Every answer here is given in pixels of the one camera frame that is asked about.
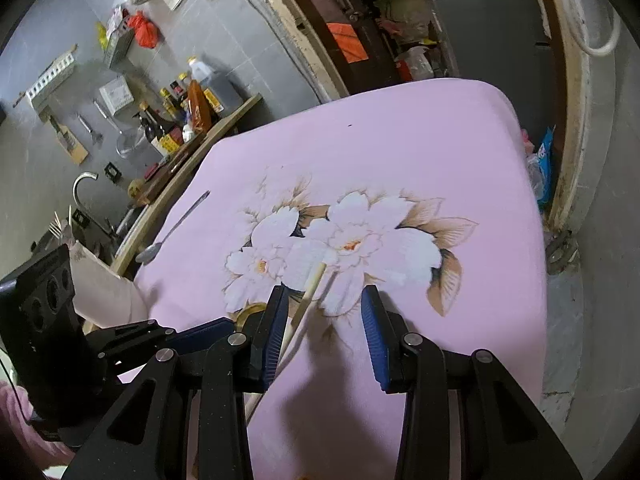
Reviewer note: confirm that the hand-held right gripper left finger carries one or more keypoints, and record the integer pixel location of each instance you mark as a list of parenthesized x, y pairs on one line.
[(276, 342)]

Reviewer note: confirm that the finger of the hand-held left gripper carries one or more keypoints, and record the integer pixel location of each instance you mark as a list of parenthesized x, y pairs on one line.
[(200, 334), (132, 337)]

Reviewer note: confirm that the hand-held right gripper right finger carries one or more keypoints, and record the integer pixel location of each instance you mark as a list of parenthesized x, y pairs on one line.
[(372, 342)]

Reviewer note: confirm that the white cup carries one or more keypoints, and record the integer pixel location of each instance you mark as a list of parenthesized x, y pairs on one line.
[(102, 285)]

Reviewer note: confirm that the metal spoon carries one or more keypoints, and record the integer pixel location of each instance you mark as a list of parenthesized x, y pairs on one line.
[(172, 230)]

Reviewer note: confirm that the metal fork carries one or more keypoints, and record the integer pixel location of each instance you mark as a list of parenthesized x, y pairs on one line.
[(54, 230)]

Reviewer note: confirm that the person's left forearm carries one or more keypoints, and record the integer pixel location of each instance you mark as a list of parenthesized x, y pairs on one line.
[(17, 430)]

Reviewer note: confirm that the chrome faucet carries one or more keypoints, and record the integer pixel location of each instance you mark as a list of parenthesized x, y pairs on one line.
[(86, 195)]

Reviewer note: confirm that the wooden cutting board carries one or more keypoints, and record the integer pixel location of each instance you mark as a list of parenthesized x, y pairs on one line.
[(160, 180)]

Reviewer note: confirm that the beige kitchen counter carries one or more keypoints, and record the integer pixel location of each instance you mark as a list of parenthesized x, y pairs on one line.
[(200, 155)]

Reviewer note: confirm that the pink floral tablecloth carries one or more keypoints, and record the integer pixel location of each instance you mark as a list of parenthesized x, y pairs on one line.
[(400, 160)]

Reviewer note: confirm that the hanging wooden board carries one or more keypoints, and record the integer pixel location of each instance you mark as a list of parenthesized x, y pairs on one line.
[(67, 137)]

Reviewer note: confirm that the hanging metal peeler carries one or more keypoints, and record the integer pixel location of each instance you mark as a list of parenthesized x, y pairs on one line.
[(90, 130)]

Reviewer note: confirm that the orange sauce bottle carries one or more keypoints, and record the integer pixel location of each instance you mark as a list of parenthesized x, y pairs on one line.
[(198, 106)]

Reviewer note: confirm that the blue snack packet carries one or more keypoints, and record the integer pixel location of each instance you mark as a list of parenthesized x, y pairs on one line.
[(542, 162)]

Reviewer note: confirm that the large oil bottle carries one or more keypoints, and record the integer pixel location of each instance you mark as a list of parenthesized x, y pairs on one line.
[(215, 85)]

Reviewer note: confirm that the orange bag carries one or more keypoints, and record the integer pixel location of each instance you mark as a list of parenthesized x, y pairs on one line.
[(346, 41)]

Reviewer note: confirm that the yellow snack packet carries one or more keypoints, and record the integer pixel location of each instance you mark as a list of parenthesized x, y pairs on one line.
[(101, 36)]

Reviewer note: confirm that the red plastic bag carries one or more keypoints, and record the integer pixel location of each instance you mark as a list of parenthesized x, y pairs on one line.
[(143, 30)]

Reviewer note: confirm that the red snack packet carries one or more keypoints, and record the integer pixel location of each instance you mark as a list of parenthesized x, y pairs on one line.
[(117, 17)]

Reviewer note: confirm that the grey cabinet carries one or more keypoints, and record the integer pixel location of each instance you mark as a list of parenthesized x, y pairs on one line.
[(495, 35)]

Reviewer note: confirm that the black wall socket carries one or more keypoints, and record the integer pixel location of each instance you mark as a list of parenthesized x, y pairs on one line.
[(112, 172)]

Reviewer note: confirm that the white wall box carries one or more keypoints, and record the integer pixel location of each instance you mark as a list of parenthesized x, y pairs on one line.
[(116, 95)]

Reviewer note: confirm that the white plastic wall rack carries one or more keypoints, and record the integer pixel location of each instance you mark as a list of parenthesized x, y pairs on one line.
[(50, 79)]

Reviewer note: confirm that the wooden door frame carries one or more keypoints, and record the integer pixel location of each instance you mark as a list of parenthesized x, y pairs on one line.
[(305, 35)]

